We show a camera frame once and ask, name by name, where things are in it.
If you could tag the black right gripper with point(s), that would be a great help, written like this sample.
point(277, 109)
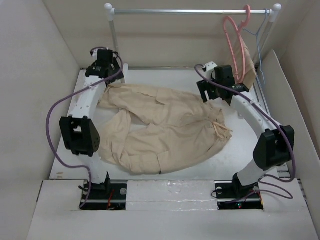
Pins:
point(204, 85)

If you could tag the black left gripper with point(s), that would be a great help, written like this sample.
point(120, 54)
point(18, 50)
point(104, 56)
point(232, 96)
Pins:
point(114, 68)

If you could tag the beige trousers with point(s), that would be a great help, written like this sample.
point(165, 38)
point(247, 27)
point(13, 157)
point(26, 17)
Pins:
point(250, 71)
point(159, 130)

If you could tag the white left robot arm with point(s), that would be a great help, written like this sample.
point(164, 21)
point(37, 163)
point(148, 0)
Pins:
point(80, 136)

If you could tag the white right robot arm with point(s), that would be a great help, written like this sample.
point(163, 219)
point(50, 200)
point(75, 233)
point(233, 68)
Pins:
point(275, 145)

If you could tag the beige trousers on hanger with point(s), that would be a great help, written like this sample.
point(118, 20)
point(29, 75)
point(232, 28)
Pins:
point(250, 71)

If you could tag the pink plastic hanger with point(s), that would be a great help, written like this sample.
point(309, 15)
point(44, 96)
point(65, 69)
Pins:
point(237, 49)

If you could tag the white clothes rack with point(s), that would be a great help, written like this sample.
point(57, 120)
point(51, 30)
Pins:
point(237, 15)

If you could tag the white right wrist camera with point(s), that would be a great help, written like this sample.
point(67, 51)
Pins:
point(209, 67)

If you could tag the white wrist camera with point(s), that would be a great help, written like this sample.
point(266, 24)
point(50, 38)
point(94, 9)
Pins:
point(94, 51)
point(209, 67)

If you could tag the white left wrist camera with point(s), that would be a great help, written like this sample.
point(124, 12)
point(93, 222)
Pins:
point(94, 51)

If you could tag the aluminium side rail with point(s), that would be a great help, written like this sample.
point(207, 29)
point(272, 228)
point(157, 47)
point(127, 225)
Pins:
point(258, 89)

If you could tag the blue wire hanger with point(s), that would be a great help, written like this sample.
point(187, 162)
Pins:
point(260, 42)

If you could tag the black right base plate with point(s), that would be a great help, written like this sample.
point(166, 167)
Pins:
point(228, 198)

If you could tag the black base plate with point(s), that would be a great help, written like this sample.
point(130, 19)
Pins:
point(228, 198)
point(103, 201)

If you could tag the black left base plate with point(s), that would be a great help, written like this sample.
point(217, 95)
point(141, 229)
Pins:
point(103, 201)

